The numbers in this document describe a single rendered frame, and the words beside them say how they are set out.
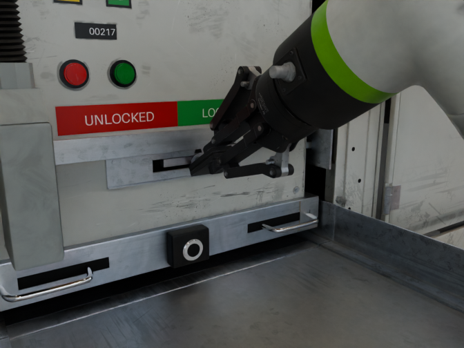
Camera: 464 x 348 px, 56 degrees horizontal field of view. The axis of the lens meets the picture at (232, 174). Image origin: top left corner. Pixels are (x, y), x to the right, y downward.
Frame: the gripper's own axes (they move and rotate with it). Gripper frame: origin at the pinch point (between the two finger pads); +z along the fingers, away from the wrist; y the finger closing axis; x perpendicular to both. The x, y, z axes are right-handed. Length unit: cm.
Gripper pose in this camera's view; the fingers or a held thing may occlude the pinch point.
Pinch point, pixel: (210, 161)
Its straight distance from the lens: 56.2
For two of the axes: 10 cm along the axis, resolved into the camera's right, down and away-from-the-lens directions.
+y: 2.8, 9.4, -2.0
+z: -4.9, 3.1, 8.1
